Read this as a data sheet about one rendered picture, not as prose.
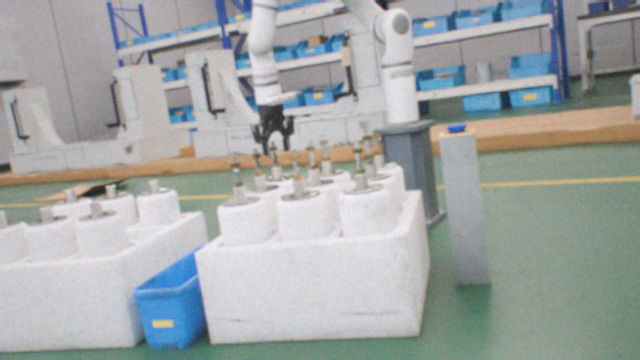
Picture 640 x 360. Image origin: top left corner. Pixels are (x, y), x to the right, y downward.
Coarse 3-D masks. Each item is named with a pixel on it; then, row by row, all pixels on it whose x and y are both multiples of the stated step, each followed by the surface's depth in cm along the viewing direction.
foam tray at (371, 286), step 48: (336, 240) 102; (384, 240) 99; (240, 288) 107; (288, 288) 105; (336, 288) 103; (384, 288) 101; (240, 336) 109; (288, 336) 107; (336, 336) 105; (384, 336) 103
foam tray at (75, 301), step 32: (192, 224) 143; (128, 256) 116; (160, 256) 127; (0, 288) 119; (32, 288) 118; (64, 288) 116; (96, 288) 114; (128, 288) 115; (0, 320) 121; (32, 320) 119; (64, 320) 117; (96, 320) 116; (128, 320) 114
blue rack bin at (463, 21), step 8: (480, 8) 599; (488, 8) 595; (496, 8) 558; (464, 16) 592; (472, 16) 557; (480, 16) 554; (488, 16) 550; (496, 16) 561; (456, 24) 568; (464, 24) 563; (472, 24) 560; (480, 24) 556
